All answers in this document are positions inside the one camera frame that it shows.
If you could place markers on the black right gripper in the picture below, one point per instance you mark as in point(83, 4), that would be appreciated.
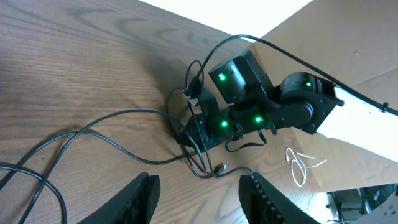
point(211, 131)

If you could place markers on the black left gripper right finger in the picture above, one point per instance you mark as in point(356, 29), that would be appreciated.
point(262, 203)

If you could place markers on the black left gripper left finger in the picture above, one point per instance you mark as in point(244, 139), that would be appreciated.
point(134, 204)

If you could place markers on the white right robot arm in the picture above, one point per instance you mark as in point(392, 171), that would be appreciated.
point(304, 101)

